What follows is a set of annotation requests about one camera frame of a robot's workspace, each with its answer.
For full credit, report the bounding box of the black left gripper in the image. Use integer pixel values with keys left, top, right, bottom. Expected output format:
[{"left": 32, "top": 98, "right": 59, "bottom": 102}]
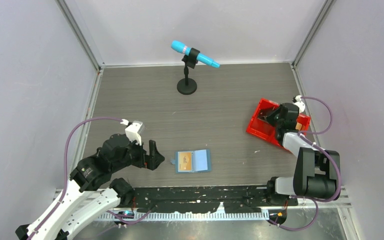
[{"left": 112, "top": 135, "right": 165, "bottom": 172}]

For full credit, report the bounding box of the orange VIP credit card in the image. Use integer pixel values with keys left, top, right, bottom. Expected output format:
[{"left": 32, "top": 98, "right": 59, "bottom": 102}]
[{"left": 177, "top": 151, "right": 193, "bottom": 172}]

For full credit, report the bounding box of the blue card holder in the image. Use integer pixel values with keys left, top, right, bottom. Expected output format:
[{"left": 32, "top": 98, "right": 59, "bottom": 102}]
[{"left": 170, "top": 149, "right": 212, "bottom": 174}]

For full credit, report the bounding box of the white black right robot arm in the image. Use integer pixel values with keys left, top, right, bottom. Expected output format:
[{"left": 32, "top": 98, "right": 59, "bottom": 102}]
[{"left": 258, "top": 101, "right": 341, "bottom": 205}]

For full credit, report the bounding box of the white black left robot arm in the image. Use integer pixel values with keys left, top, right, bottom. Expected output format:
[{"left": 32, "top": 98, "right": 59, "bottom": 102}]
[{"left": 15, "top": 134, "right": 165, "bottom": 240}]

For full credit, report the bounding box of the orange card in bin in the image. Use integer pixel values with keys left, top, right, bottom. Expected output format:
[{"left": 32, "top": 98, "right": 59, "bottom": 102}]
[{"left": 295, "top": 122, "right": 303, "bottom": 131}]

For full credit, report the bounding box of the red two-compartment bin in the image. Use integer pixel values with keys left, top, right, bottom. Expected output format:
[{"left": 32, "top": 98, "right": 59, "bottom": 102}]
[{"left": 246, "top": 98, "right": 311, "bottom": 147}]

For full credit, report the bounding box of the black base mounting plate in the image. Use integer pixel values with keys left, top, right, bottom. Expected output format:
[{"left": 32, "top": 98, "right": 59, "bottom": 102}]
[{"left": 118, "top": 185, "right": 298, "bottom": 214}]

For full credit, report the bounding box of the black microphone stand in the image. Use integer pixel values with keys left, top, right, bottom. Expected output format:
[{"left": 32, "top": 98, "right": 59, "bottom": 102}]
[{"left": 177, "top": 55, "right": 198, "bottom": 95}]

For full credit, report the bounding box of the blue toy microphone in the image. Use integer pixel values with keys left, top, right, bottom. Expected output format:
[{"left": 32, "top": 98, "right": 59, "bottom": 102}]
[{"left": 171, "top": 40, "right": 220, "bottom": 68}]

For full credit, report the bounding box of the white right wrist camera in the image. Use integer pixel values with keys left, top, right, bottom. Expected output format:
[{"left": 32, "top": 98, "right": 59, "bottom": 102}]
[{"left": 292, "top": 95, "right": 306, "bottom": 114}]

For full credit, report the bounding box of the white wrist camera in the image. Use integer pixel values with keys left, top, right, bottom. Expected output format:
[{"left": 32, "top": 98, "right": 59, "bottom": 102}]
[
  {"left": 292, "top": 95, "right": 306, "bottom": 114},
  {"left": 120, "top": 119, "right": 145, "bottom": 146}
]

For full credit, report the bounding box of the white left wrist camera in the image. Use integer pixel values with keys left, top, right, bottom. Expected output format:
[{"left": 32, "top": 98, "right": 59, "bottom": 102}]
[{"left": 120, "top": 119, "right": 145, "bottom": 146}]

